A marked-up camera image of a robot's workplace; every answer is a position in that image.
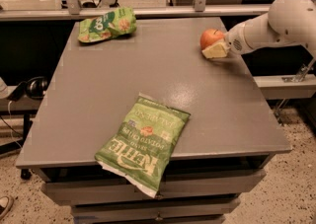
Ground white cable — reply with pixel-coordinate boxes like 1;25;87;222
6;100;23;150

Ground black headphones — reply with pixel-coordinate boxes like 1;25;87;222
7;76;48;102

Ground green crumpled snack bag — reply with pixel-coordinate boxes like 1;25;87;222
78;7;136;43

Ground white sneaker shoe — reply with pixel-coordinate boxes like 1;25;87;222
0;196;14;220

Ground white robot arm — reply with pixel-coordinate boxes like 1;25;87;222
199;0;316;59

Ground red apple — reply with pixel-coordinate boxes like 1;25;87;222
199;29;224;49

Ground grey drawer cabinet table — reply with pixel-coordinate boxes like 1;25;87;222
17;18;290;224

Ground green jalapeno Kettle chip bag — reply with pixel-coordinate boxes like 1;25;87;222
95;94;191;198

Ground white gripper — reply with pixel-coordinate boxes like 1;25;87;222
202;24;254;59

